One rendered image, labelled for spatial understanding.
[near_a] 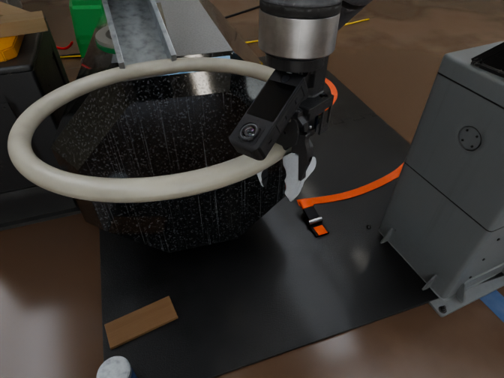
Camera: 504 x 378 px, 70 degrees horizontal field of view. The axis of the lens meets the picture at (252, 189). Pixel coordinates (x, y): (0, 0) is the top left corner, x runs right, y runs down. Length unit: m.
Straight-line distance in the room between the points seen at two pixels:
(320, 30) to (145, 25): 0.66
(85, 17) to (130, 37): 2.12
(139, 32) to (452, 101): 0.94
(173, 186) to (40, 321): 1.28
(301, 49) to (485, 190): 0.99
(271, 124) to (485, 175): 0.97
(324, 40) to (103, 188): 0.30
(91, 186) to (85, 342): 1.13
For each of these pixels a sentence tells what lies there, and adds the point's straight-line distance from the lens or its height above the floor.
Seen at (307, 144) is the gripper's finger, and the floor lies 1.03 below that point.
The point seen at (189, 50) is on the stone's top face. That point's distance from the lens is 1.17.
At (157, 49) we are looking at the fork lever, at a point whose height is 0.96.
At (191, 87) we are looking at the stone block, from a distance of 1.11.
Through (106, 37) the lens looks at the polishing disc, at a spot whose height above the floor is 0.89.
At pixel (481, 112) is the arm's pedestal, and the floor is 0.75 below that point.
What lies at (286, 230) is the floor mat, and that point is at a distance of 1.69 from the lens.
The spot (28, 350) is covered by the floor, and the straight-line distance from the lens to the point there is 1.62.
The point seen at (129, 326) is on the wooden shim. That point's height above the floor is 0.03.
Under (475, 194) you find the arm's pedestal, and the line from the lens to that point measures 1.35.
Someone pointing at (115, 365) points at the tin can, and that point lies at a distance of 1.30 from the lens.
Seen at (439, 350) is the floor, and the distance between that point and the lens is 1.56.
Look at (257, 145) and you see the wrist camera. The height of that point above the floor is 1.06.
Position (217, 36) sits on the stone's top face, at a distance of 1.27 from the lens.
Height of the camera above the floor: 1.30
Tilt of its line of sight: 43 degrees down
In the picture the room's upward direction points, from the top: straight up
